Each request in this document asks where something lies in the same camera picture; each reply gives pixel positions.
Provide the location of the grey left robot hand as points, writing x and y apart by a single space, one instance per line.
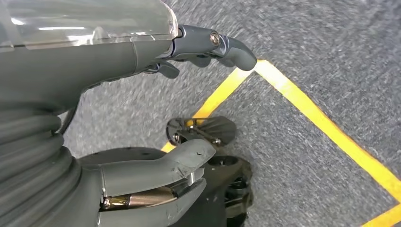
78 62

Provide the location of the yellow floor tape square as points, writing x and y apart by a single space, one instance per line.
313 109

